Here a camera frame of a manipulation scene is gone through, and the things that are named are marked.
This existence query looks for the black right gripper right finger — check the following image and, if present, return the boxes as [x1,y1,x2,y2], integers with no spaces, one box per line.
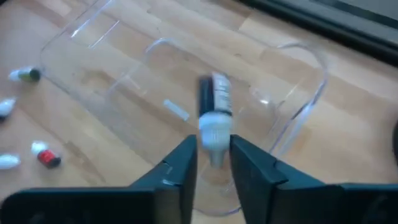
[229,134,398,224]

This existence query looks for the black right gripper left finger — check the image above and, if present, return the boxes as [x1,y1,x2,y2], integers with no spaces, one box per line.
[0,134,198,224]

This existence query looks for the clear plastic container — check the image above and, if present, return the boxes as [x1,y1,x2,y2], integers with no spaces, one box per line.
[39,0,330,217]

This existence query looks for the small olive food colouring bottle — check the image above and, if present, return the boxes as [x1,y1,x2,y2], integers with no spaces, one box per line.
[8,67,42,83]

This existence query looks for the small black food colouring bottle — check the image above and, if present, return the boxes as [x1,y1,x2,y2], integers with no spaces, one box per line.
[0,97,17,121]

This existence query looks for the black aluminium table frame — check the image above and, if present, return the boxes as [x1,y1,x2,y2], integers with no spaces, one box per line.
[236,0,398,68]

